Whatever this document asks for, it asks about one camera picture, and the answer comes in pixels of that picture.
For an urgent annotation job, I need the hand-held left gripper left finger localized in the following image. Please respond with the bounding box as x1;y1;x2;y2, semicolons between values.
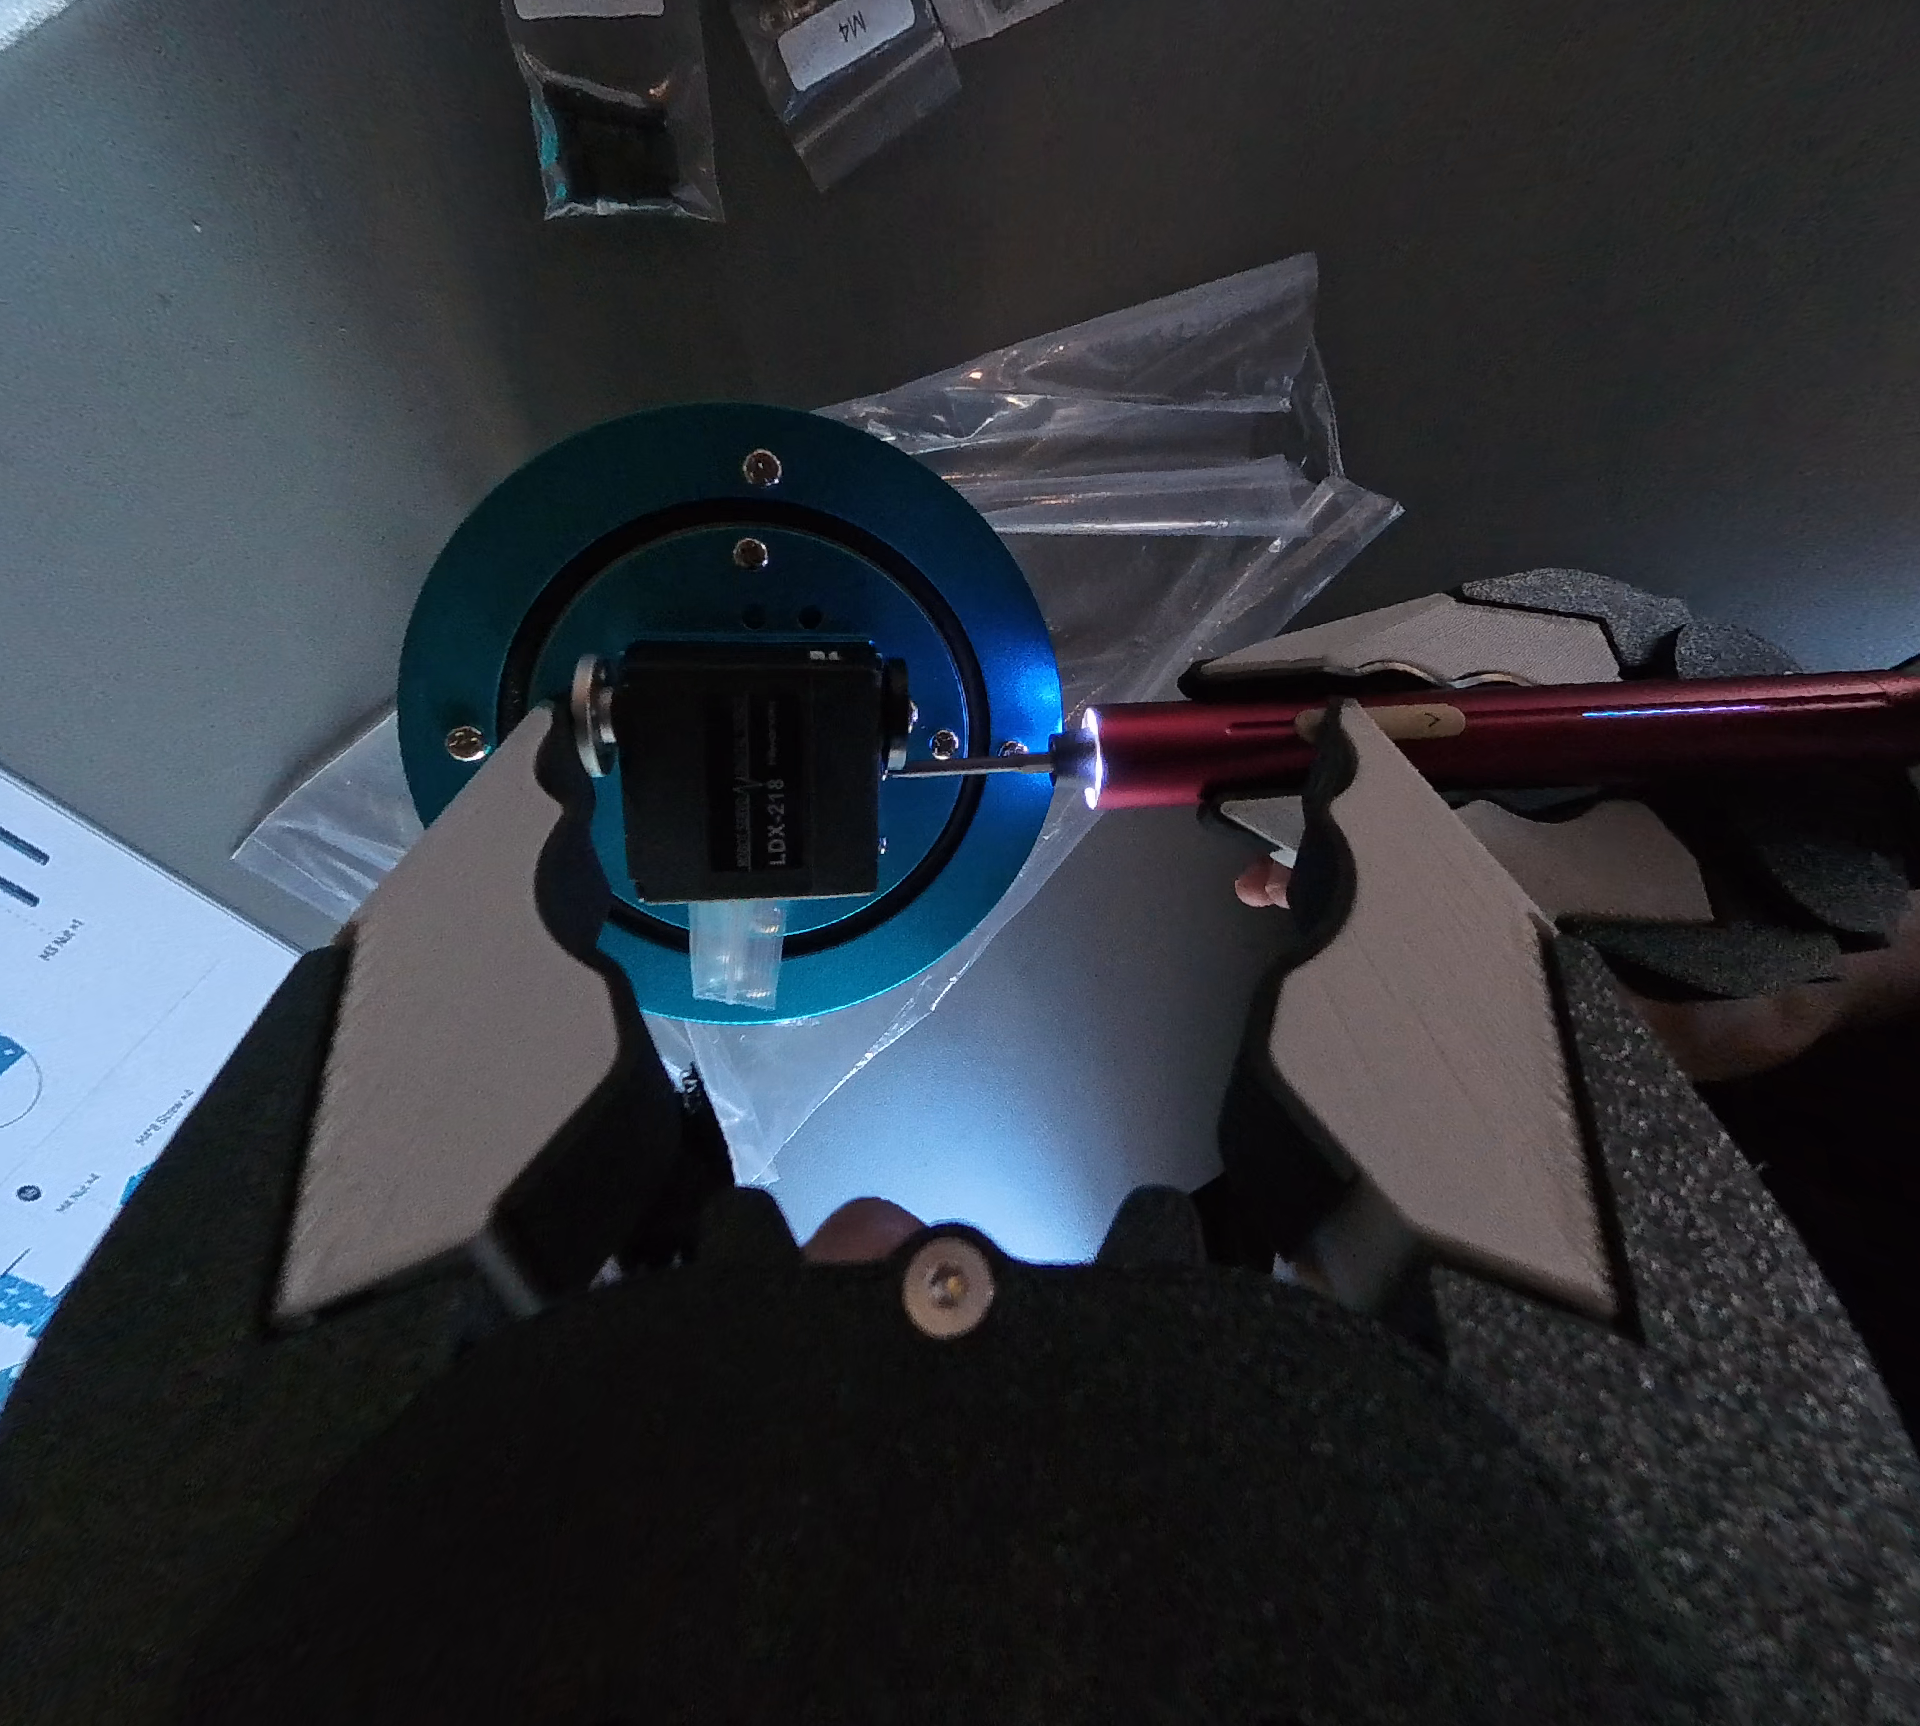
270;711;723;1321

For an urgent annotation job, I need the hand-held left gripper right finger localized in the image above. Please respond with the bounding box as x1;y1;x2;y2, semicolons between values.
1206;700;1626;1321

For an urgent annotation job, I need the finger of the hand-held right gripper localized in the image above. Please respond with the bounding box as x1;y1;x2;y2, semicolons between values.
1201;780;1720;926
1177;593;1669;716

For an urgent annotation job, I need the red electric screwdriver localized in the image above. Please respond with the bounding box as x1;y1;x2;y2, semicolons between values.
892;668;1920;816

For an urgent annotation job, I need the black servo motor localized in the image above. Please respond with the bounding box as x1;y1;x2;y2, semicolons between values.
562;638;921;905

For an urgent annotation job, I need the blue round metal base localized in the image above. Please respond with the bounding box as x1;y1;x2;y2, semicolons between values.
396;403;1068;1026

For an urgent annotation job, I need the grey desk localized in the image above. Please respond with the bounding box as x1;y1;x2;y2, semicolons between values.
0;0;1920;1308

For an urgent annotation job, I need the large clear plastic bag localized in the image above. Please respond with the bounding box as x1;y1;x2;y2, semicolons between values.
232;252;1404;1189

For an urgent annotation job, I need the small clear plastic piece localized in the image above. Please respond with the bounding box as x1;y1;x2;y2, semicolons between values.
687;898;787;1008

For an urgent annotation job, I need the printed instruction sheet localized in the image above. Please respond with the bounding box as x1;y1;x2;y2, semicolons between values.
0;766;303;1399

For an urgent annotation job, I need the bag of black screws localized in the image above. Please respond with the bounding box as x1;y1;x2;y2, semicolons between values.
482;0;726;226

